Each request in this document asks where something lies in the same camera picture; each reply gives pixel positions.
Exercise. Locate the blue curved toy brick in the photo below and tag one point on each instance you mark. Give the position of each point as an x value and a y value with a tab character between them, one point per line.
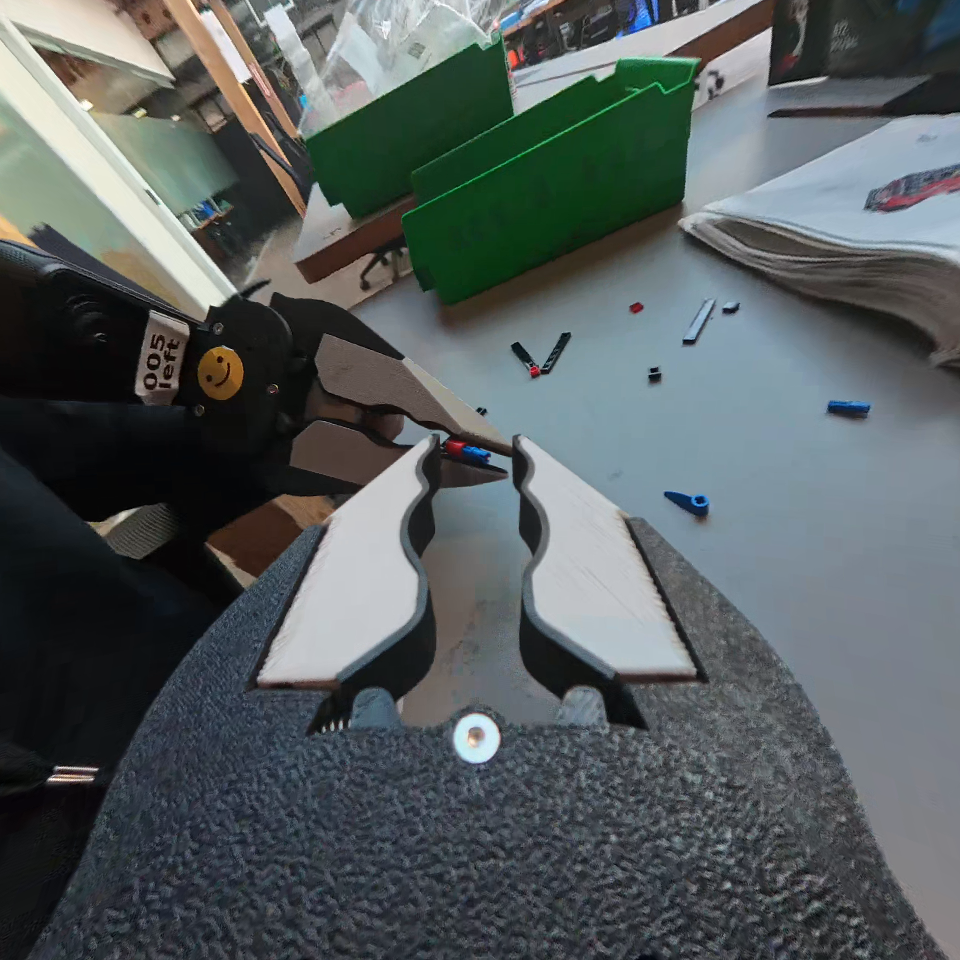
688	502

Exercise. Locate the clear plastic bag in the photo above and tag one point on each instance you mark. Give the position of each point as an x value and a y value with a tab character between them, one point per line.
360	46

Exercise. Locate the instruction booklet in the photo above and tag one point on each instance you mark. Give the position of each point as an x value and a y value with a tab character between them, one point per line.
825	219

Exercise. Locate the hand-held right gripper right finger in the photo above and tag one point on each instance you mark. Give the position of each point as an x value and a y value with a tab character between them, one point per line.
600	593

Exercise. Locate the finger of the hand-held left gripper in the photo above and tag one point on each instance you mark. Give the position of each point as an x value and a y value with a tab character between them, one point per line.
390	382
337	459

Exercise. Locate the large green plastic bin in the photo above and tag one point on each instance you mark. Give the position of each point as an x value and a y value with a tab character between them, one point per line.
397	144

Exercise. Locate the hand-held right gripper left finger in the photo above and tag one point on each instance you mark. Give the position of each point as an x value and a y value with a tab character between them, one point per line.
353	593

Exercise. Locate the small blue toy bar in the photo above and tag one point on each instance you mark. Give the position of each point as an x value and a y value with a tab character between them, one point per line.
848	407
477	454

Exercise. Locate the black office chair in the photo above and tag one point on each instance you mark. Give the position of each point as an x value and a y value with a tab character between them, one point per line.
378	263

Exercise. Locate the long grey-blue toy plate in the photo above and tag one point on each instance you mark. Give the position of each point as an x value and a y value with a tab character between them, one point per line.
698	322

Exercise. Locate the person's left forearm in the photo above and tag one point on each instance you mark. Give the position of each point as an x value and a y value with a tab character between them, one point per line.
112	459

